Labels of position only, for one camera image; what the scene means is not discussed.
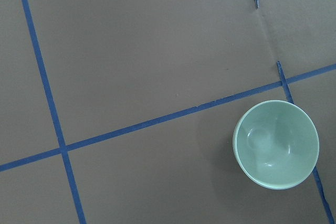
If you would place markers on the green bowl left side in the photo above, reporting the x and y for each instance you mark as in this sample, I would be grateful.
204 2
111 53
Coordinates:
276 144

